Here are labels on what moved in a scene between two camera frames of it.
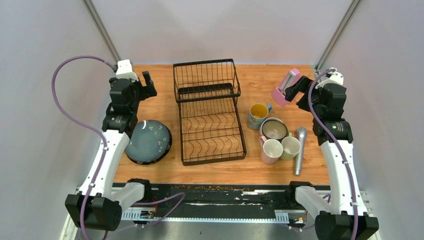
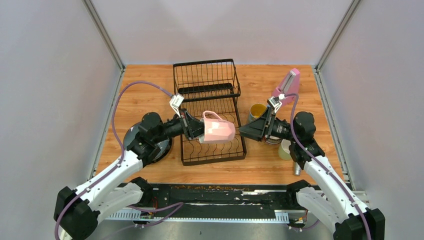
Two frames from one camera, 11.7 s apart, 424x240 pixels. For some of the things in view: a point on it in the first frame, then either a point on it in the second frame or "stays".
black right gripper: [301, 85] to [256, 129]
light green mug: [291, 147] stays
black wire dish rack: [211, 129] stays
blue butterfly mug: [258, 113] stays
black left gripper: [147, 91] to [191, 127]
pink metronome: [290, 77] stays
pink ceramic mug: [271, 150] to [216, 129]
